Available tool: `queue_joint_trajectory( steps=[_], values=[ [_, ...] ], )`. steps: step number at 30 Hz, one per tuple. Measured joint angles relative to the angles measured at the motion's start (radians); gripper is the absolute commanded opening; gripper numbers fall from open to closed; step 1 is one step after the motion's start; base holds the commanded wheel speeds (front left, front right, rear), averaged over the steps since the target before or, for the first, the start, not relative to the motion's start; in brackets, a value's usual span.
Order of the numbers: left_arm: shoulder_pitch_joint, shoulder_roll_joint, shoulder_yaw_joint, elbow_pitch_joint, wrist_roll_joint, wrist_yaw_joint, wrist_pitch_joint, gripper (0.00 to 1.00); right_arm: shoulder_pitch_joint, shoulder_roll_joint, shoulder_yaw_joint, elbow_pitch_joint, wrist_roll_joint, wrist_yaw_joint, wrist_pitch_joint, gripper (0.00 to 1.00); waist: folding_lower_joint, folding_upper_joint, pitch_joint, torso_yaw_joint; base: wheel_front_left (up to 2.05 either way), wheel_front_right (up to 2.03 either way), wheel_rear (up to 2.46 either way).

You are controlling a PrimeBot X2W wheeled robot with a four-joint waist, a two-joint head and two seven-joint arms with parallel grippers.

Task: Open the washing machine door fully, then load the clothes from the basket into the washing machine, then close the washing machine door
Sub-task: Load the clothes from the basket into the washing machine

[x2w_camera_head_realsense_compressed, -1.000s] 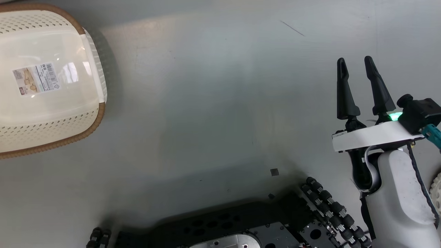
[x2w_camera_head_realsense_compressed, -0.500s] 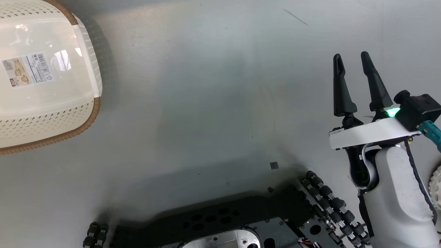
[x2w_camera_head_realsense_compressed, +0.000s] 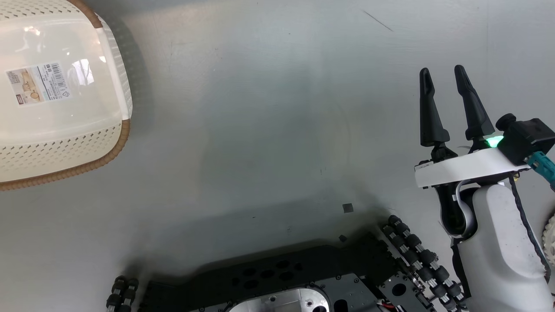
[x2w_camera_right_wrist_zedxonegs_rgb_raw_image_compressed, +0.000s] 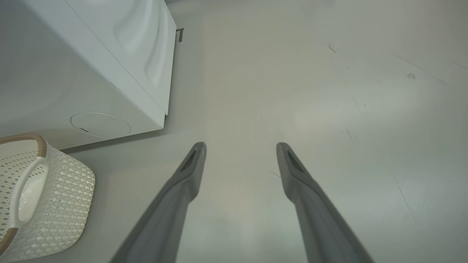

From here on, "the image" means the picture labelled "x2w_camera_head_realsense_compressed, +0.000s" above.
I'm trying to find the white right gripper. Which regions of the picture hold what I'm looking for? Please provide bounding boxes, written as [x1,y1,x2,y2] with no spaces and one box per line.
[414,65,532,189]

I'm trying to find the black roller wheel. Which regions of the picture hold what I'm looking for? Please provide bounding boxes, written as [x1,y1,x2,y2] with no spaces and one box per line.
[382,215,471,312]
[106,275,139,312]

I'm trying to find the white toothed wheel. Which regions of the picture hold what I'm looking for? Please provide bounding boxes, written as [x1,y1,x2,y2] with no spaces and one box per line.
[542,214,555,266]

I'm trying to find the cream perforated laundry basket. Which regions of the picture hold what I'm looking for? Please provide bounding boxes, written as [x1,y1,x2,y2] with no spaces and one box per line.
[0,0,133,191]

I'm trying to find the basket product label sticker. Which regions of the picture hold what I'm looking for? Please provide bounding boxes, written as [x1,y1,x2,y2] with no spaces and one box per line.
[6,62,72,106]

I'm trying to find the right teal connector cable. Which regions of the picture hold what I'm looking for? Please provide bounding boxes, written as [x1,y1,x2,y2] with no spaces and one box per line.
[527,152,555,191]

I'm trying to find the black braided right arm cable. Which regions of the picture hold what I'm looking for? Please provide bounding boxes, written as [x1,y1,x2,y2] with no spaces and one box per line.
[508,175,552,282]

